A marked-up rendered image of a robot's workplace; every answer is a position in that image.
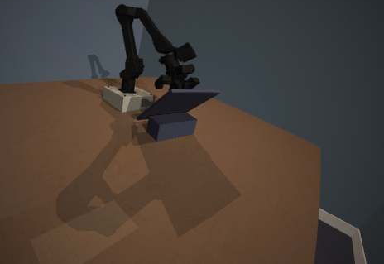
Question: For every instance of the dark grey switch panel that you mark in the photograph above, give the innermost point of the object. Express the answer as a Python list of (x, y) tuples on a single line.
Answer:
[(168, 117)]

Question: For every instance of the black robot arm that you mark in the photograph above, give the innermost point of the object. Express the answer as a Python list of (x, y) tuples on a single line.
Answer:
[(134, 65)]

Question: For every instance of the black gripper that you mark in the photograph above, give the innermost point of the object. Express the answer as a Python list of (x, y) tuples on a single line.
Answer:
[(178, 82)]

